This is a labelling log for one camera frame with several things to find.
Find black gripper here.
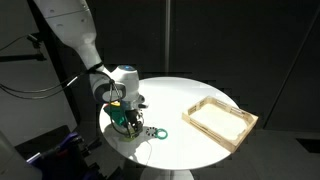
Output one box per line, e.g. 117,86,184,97
121,98,148,138

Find yellow-green toy ring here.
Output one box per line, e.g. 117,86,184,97
119,132,142,143

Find blue purple equipment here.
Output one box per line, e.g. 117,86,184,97
25,131,104,180

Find wooden tray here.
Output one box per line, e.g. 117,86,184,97
181,95,260,154

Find grey vertical pole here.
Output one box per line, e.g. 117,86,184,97
164,0,172,75

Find small black white striped ring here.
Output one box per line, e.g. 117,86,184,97
145,126,160,138

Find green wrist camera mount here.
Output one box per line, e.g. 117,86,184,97
103,101,130,128

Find dark green toy ring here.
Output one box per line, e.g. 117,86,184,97
155,128,169,141

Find white table pedestal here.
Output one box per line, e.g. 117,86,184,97
139,167,195,180

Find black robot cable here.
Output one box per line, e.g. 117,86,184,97
0,68,101,101

